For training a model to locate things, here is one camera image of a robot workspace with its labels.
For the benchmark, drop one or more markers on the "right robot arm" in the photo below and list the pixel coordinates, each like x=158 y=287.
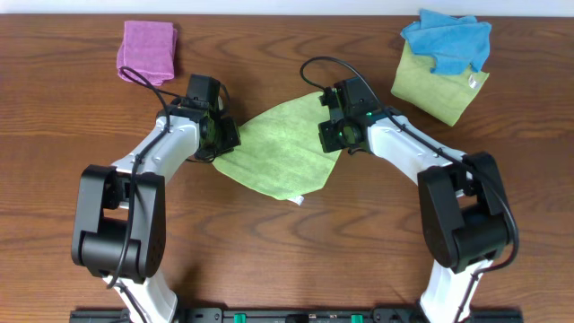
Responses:
x=464 y=209

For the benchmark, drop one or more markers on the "light green cloth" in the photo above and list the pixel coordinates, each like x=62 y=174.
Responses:
x=280 y=154

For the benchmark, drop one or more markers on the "crumpled blue cloth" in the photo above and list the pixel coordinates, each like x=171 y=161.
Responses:
x=454 y=43

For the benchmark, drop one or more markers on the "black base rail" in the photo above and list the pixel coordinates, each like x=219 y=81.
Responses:
x=215 y=315

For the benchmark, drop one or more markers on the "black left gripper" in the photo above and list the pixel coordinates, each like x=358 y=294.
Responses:
x=234 y=139

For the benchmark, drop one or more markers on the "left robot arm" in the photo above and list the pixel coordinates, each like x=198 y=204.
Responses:
x=120 y=221

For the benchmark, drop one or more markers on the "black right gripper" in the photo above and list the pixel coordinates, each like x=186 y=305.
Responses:
x=328 y=143

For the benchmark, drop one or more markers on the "olive green cloth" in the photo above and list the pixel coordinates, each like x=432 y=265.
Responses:
x=445 y=97

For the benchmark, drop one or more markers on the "folded pink cloth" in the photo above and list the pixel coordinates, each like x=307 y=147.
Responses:
x=149 y=48

